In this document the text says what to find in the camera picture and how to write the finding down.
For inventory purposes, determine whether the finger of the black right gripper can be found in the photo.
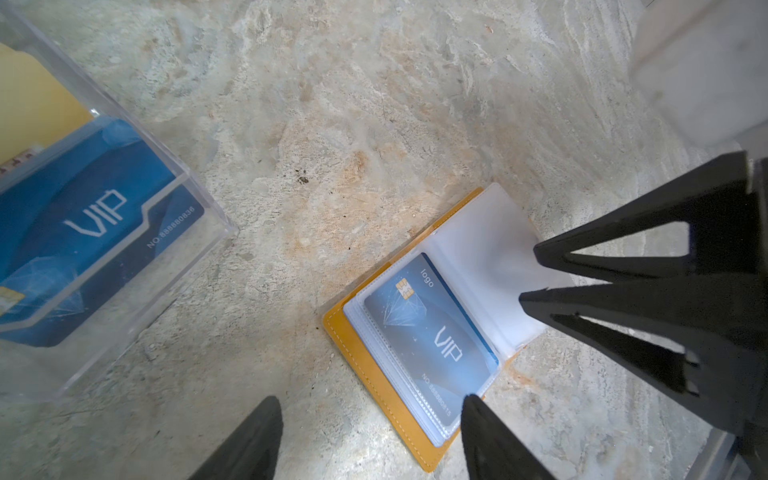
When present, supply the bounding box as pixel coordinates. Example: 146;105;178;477
532;151;763;284
519;273;767;435

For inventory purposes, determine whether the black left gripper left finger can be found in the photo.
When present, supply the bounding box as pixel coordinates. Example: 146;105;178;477
189;396;283;480

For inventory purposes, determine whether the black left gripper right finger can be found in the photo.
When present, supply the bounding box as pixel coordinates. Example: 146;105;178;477
460;394;555;480

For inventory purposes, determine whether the yellow leather card holder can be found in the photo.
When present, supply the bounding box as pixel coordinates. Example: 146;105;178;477
323;183;572;472

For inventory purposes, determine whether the blue VIP card in holder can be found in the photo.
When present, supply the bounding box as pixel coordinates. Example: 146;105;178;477
362;253;500;430

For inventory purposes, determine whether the blue card in stand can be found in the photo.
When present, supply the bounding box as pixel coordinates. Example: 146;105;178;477
1;117;205;348

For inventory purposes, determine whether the beige card in stand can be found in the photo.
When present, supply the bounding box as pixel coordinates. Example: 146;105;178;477
1;44;93;174

